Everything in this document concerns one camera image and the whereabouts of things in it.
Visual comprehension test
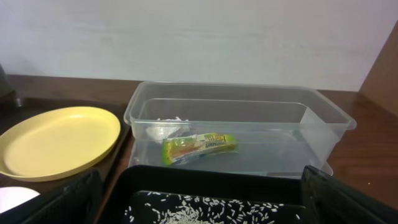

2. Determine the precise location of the white pink bowl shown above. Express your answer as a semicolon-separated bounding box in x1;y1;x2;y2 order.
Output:
0;187;40;213

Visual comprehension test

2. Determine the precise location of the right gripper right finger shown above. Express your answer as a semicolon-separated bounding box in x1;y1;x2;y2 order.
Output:
300;166;397;224

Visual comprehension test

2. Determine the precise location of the yellow plate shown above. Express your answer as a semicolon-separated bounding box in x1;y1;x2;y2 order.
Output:
1;106;121;182

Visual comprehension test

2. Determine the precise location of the green snack wrapper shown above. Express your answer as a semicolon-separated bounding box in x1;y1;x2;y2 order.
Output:
162;133;238;166

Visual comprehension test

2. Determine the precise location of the dark brown serving tray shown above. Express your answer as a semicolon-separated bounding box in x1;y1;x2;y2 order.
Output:
1;98;128;195

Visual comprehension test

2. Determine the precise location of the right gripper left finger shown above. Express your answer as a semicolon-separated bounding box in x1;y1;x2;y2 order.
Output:
1;169;103;224

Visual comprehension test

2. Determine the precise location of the white tissue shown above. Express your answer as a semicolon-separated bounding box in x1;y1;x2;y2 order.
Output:
146;123;190;144

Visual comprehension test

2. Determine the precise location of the black waste tray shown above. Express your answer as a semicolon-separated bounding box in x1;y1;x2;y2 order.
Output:
99;166;308;223

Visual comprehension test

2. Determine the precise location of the clear plastic bin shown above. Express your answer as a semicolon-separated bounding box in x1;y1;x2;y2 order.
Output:
124;82;356;178

